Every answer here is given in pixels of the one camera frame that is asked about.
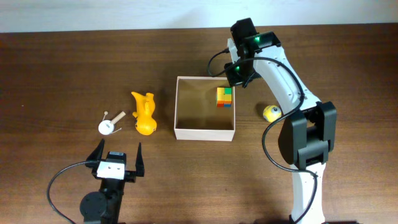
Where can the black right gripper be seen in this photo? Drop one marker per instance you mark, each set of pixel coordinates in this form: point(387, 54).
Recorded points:
point(233, 79)

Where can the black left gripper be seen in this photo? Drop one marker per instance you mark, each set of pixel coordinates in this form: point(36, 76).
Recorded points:
point(130, 175)

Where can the multicoloured puzzle cube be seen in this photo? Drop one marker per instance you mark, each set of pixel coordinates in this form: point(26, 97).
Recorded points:
point(224, 97)

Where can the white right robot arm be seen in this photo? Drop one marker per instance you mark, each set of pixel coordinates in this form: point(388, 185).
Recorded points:
point(308, 132)

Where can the orange rubber animal toy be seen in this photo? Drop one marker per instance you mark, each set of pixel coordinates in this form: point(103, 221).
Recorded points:
point(145, 106)

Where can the yellow one-eyed ball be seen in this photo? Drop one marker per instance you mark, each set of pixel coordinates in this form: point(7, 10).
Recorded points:
point(271, 113)

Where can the pink cardboard box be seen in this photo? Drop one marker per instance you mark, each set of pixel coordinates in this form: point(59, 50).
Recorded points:
point(197, 114)

